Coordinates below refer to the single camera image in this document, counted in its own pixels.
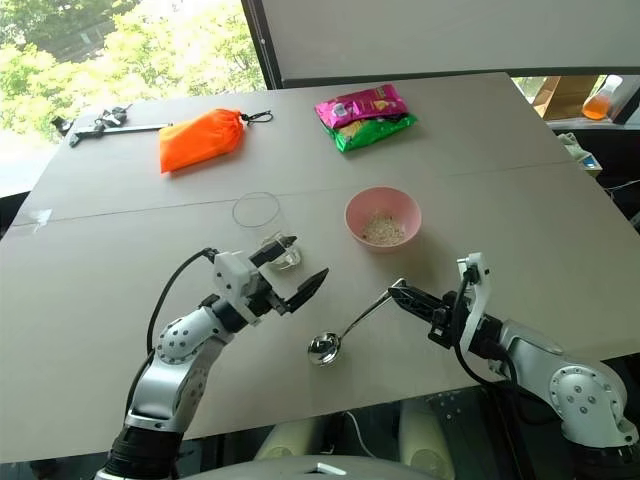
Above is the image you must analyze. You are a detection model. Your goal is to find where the white and blue clutter pile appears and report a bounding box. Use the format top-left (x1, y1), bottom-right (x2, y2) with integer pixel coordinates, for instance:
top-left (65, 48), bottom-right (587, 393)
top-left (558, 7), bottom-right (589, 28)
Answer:
top-left (551, 128), bottom-right (607, 177)

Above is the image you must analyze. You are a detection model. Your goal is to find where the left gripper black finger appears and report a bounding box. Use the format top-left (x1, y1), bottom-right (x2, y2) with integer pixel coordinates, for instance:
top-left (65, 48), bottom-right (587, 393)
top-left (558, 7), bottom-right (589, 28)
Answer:
top-left (286, 267), bottom-right (331, 314)
top-left (248, 233), bottom-right (299, 269)

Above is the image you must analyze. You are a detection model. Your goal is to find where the clear glass mug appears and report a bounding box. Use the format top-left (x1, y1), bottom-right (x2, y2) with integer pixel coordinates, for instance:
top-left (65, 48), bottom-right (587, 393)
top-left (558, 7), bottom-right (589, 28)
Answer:
top-left (230, 191), bottom-right (304, 273)

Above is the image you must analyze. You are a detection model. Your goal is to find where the white rounded shape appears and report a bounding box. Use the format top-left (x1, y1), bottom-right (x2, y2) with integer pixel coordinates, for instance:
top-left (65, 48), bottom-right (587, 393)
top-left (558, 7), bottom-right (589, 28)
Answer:
top-left (398, 393), bottom-right (457, 480)

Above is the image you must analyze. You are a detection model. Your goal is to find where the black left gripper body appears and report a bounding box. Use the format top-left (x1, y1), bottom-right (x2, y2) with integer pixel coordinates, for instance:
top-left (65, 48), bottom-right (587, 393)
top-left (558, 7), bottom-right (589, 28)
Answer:
top-left (246, 277), bottom-right (297, 321)

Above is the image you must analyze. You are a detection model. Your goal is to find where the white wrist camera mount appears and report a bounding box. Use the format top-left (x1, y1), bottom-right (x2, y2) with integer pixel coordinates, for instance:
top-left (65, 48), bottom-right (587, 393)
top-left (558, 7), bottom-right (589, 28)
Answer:
top-left (211, 251), bottom-right (267, 327)
top-left (454, 251), bottom-right (494, 357)

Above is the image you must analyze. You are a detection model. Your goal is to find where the pink bowl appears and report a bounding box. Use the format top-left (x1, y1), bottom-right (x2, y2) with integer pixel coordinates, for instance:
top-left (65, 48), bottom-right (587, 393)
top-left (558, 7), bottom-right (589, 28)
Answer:
top-left (344, 186), bottom-right (423, 255)

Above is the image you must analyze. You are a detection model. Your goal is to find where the orange drawstring pouch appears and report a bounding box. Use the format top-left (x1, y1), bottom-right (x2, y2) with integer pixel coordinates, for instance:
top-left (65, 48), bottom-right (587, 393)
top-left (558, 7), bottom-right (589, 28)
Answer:
top-left (158, 107), bottom-right (249, 175)

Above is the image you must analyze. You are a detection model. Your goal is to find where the black and silver metal tool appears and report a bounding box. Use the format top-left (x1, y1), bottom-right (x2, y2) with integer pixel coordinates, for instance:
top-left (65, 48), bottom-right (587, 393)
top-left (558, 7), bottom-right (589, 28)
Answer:
top-left (68, 103), bottom-right (174, 149)

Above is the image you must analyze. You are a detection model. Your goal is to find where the shiny metal spoon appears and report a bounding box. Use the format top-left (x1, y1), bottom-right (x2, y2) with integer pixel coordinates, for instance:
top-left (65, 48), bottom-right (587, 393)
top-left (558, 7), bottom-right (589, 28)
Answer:
top-left (306, 286), bottom-right (402, 369)

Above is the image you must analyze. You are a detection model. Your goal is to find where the black window frame post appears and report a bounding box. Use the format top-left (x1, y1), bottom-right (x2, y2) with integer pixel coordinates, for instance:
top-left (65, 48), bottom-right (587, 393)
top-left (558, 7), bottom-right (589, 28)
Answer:
top-left (239, 0), bottom-right (282, 92)

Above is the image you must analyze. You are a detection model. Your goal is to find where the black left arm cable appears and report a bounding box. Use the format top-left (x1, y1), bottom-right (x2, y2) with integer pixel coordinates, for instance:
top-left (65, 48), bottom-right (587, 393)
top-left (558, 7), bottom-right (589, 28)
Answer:
top-left (146, 247), bottom-right (217, 363)

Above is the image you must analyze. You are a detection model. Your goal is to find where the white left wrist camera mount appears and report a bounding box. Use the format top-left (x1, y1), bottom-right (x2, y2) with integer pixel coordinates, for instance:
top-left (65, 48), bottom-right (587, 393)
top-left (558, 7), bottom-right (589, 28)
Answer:
top-left (211, 251), bottom-right (267, 327)

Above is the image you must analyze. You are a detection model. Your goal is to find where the bottle with orange liquid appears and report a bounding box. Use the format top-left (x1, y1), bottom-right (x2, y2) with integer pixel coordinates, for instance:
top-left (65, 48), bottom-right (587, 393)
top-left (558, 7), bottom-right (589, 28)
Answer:
top-left (581, 74), bottom-right (625, 122)

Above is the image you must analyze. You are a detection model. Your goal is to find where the thin white cable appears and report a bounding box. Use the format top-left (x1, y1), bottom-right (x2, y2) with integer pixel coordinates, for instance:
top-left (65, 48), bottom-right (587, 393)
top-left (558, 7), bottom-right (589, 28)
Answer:
top-left (343, 408), bottom-right (375, 459)

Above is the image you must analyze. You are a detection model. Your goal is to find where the white roller blind panel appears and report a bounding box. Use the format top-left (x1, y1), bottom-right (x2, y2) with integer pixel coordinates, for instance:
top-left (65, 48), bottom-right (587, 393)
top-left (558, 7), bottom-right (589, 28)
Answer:
top-left (258, 0), bottom-right (640, 85)

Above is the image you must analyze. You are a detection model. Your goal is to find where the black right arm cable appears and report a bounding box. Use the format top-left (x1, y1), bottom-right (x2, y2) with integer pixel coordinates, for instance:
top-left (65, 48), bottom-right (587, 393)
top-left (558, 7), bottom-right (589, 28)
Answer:
top-left (451, 261), bottom-right (531, 396)

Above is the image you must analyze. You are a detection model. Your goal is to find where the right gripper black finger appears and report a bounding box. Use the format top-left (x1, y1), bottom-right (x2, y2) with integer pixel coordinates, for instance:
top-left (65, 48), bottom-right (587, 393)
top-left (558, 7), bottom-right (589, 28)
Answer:
top-left (390, 277), bottom-right (447, 307)
top-left (386, 285), bottom-right (443, 327)

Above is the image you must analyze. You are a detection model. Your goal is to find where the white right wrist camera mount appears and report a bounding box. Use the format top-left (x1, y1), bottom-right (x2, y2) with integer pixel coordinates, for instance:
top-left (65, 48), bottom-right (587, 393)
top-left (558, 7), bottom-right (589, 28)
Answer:
top-left (454, 251), bottom-right (494, 357)

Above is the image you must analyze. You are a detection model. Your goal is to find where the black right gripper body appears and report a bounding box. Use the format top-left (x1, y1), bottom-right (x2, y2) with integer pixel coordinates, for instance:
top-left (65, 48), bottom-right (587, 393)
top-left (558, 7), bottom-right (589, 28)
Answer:
top-left (426, 291), bottom-right (469, 349)

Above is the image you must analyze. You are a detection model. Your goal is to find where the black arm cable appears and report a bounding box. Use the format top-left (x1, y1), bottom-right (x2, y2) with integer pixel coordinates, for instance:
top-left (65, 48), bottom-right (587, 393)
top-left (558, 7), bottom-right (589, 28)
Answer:
top-left (146, 247), bottom-right (217, 363)
top-left (451, 261), bottom-right (531, 396)

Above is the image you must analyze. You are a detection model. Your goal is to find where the green snack bag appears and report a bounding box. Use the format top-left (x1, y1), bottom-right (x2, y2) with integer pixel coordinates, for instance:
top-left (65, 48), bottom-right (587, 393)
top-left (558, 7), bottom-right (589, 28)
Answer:
top-left (326, 113), bottom-right (418, 156)

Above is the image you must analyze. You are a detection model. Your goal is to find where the oatmeal flakes heap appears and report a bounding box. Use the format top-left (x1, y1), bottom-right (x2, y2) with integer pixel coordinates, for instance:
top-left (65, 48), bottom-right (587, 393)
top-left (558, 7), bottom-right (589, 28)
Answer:
top-left (361, 211), bottom-right (408, 246)

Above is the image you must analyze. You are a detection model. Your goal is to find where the pink snack bag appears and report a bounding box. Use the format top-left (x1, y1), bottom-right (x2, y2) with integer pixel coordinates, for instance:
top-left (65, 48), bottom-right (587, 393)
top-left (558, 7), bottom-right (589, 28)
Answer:
top-left (313, 83), bottom-right (409, 129)

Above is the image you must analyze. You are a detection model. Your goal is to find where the brown cardboard box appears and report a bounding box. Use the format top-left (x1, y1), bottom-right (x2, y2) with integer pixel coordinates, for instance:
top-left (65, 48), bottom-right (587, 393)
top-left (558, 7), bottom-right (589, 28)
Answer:
top-left (531, 75), bottom-right (607, 122)

